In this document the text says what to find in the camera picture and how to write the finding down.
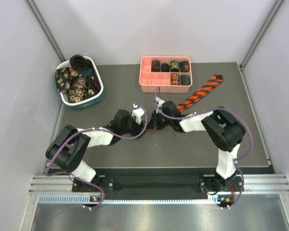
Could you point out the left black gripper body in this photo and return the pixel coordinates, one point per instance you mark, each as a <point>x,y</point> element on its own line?
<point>135,129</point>

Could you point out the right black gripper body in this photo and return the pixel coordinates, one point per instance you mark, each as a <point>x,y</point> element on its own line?
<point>161,121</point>

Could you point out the orange navy striped tie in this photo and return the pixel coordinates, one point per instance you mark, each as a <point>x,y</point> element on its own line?
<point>200,92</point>

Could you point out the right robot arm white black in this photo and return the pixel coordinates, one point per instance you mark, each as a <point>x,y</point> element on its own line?
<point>225,131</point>

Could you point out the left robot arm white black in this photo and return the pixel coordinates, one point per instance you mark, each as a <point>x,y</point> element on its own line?
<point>68,148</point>

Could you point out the red orange patterned rolled tie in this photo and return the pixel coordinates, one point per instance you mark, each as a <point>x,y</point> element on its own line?
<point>175,79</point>

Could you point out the pink compartment organizer box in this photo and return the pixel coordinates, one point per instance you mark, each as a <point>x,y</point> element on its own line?
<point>149,81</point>

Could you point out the dark green rolled tie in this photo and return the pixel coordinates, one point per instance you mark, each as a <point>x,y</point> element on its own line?
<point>185,80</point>

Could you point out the black rolled tie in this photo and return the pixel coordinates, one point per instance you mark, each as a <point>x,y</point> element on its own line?
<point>165,67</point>

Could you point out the dark red floral rolled tie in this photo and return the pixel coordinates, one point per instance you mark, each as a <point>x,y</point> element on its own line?
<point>155,65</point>

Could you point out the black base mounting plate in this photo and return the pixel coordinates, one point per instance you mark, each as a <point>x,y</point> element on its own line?
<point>164,186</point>

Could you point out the green yellow leaf rolled tie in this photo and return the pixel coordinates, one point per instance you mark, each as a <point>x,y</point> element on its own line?
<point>174,66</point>

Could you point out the dark red striped tie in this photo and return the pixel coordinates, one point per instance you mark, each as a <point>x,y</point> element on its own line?
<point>92,87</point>

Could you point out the teal orange leaf rolled tie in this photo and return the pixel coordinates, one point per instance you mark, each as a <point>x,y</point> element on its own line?
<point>184,66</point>

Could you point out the teal white laundry basket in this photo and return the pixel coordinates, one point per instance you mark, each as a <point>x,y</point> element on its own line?
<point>83,103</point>

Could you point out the dark teal tie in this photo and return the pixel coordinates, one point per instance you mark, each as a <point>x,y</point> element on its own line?
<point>88,72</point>

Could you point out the brown floral tie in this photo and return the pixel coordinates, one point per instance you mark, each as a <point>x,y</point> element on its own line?
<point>70,82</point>

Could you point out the dark brown rolled tie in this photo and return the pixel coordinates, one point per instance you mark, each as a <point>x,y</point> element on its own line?
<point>78,63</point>

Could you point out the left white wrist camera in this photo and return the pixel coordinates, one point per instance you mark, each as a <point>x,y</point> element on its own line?
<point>137,113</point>

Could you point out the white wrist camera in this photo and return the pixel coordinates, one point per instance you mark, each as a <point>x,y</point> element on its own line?
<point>137,113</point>
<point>158,102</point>

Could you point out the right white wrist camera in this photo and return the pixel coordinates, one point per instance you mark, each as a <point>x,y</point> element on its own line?
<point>158,102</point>

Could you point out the grey slotted cable duct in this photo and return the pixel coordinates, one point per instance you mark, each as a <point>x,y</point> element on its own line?
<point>90,199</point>

